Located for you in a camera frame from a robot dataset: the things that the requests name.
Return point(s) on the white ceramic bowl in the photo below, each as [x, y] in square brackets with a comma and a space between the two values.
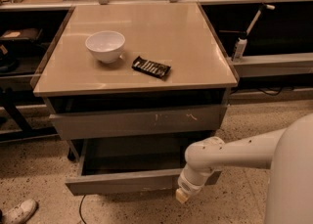
[105, 46]

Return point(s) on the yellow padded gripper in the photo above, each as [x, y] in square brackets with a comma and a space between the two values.
[187, 185]

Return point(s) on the grey top drawer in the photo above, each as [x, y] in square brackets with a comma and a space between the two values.
[85, 125]

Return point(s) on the white spray bottle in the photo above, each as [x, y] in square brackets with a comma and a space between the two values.
[239, 48]

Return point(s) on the black snack bar packet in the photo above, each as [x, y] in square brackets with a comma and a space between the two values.
[150, 68]

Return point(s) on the white handled tool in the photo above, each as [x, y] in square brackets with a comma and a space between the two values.
[260, 10]

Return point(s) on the black case on shelf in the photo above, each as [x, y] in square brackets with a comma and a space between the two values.
[29, 34]

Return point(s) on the white sneaker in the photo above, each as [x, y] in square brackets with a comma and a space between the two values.
[20, 213]

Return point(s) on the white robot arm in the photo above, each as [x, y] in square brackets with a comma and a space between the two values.
[287, 153]

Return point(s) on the grey drawer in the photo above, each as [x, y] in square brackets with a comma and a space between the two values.
[85, 125]
[130, 164]

